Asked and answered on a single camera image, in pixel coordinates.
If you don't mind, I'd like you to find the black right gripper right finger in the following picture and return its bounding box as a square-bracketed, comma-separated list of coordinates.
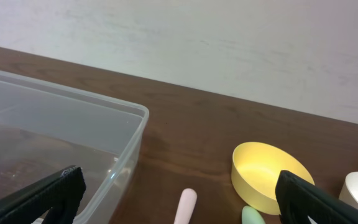
[275, 170, 358, 224]

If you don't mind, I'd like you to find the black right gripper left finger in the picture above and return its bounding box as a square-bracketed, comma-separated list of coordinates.
[0, 166, 86, 224]

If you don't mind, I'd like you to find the yellow bowl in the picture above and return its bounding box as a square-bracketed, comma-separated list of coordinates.
[231, 142, 314, 215]

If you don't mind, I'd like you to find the clear plastic container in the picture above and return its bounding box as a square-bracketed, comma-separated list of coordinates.
[0, 71, 149, 223]

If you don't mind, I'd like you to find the mint green plastic spoon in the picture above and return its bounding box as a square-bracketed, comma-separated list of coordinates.
[241, 206, 265, 224]

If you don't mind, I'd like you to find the pink plastic fork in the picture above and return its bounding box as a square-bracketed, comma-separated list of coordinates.
[173, 188, 197, 224]

